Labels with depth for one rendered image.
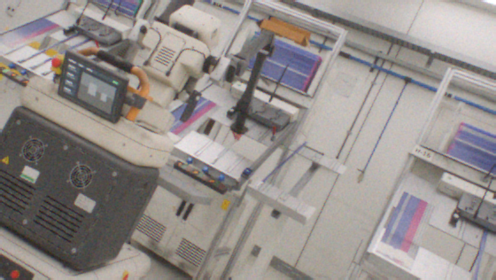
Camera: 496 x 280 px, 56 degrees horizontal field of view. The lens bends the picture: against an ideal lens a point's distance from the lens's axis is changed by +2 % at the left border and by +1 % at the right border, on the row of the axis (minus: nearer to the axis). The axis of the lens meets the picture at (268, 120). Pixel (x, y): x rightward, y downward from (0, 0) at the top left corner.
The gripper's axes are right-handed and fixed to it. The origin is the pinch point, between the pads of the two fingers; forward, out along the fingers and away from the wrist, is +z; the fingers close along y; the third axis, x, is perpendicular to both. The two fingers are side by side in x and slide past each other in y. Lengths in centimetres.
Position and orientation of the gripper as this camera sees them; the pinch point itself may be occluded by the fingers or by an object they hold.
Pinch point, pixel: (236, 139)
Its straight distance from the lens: 280.4
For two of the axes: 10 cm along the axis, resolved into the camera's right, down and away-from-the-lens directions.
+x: -4.8, 4.1, -7.7
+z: -2.0, 8.1, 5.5
